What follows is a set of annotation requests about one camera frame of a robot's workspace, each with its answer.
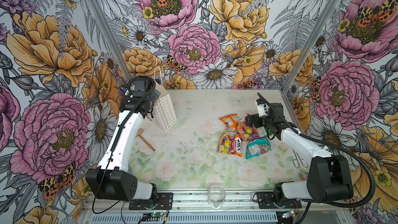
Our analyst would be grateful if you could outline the Fox's candy packet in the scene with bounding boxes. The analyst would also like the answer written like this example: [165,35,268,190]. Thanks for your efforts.
[237,118,261,142]
[218,131,243,157]

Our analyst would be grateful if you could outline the white printed paper bag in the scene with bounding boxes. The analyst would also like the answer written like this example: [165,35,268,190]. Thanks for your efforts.
[149,66,177,132]

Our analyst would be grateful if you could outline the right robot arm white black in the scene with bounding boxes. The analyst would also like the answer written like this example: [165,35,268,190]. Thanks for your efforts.
[246,98,353,205]

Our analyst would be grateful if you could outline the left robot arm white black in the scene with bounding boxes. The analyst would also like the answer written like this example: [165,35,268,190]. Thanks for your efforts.
[86,76,160,202]

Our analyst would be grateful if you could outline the green snack packet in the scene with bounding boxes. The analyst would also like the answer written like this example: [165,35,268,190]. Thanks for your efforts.
[257,127,268,138]

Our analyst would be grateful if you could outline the teal snack packet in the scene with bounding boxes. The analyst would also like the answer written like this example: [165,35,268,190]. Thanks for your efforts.
[246,138,272,159]

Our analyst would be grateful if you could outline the orange snack packet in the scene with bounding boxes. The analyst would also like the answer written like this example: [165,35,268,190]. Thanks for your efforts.
[219,114,239,132]

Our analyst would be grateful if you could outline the clear glass bowl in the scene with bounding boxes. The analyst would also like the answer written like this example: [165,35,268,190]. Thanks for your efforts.
[208,185,226,209]

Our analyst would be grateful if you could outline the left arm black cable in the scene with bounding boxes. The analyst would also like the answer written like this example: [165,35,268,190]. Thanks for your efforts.
[92,76,156,215]

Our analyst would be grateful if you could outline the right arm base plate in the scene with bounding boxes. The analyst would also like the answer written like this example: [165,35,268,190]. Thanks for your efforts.
[252,191,302,209]

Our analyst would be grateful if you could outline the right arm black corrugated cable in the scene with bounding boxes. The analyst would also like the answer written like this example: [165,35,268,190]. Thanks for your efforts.
[256,92,376,208]

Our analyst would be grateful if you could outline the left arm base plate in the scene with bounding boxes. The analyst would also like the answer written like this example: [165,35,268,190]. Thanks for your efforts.
[129,192,174,211]

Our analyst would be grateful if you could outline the aluminium front rail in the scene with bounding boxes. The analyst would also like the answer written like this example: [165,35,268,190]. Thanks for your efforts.
[81,189,346,224]

